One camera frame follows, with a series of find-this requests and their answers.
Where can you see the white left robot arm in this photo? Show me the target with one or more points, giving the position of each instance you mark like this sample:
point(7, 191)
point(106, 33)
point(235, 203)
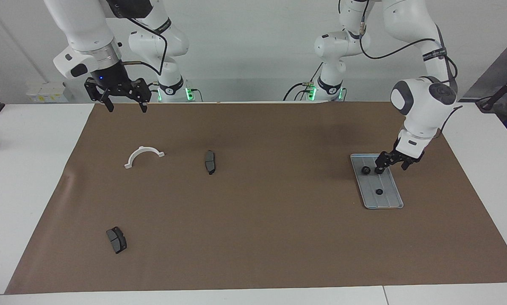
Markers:
point(422, 110)

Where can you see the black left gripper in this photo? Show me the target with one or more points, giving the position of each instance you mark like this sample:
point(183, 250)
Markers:
point(405, 153)

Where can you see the short grooved grey brake pad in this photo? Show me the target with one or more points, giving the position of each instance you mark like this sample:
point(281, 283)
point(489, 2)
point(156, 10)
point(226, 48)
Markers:
point(117, 240)

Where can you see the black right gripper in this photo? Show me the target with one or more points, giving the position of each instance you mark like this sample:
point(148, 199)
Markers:
point(113, 82)

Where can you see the long grey brake pad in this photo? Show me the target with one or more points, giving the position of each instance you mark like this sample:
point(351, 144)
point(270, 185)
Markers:
point(210, 163)

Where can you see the silver metal tray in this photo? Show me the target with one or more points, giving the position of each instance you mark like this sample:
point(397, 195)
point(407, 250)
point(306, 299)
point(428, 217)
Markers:
point(389, 199)

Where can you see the brown table mat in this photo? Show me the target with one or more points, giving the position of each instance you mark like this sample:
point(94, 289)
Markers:
point(257, 233)

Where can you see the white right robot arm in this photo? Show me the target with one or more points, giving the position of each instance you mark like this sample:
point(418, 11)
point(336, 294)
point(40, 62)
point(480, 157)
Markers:
point(84, 29)

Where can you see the white curved plastic bracket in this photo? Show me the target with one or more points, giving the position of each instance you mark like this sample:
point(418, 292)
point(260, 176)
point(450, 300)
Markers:
point(128, 165)

